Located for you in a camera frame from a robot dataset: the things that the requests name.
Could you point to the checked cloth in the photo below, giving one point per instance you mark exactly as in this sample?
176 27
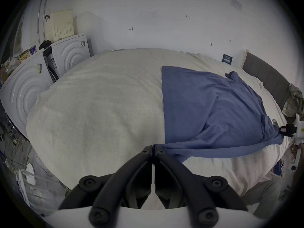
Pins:
293 101

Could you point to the bed with beige sheet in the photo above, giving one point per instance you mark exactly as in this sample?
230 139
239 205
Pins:
99 108

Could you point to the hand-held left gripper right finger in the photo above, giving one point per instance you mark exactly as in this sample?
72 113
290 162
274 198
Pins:
173 174

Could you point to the person's legs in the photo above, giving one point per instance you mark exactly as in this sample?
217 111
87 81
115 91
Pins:
266 193

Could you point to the person's right hand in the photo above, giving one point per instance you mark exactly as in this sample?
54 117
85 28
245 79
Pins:
298 153

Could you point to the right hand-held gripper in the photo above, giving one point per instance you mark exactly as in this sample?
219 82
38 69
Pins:
288 130

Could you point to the grey padded headboard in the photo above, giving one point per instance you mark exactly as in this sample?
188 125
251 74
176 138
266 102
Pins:
266 72

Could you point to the blue shirt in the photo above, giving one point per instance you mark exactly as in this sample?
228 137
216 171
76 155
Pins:
209 108

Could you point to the dark blue card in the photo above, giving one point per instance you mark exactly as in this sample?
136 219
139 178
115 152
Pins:
226 58

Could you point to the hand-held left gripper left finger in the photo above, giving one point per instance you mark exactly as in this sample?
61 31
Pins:
133 174

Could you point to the white washing machine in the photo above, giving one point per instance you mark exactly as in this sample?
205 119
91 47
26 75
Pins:
68 53
23 91

